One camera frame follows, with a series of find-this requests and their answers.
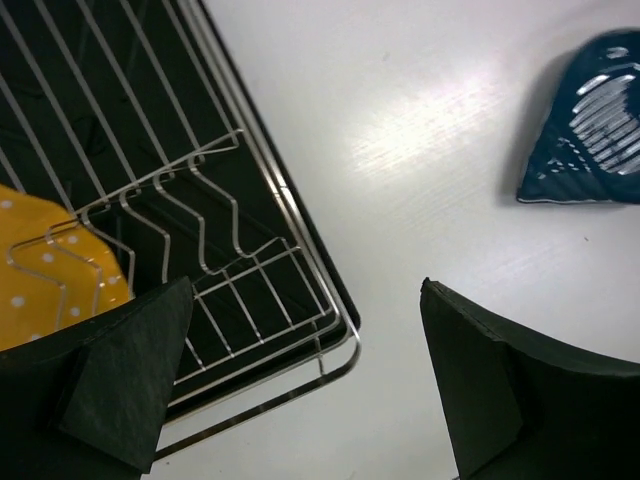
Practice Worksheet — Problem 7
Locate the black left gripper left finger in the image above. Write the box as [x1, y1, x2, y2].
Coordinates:
[1, 277, 193, 479]

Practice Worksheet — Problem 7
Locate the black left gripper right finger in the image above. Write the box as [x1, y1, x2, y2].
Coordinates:
[420, 279, 639, 479]

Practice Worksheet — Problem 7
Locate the yellow polka dot plate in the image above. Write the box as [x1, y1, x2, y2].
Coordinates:
[1, 186, 133, 350]

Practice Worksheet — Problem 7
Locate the dark blue shell dish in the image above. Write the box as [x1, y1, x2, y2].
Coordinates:
[516, 29, 639, 204]

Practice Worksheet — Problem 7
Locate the black drip tray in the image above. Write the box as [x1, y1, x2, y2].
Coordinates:
[1, 1, 360, 420]

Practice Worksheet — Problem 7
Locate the silver wire dish rack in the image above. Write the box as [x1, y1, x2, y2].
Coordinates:
[1, 1, 361, 472]

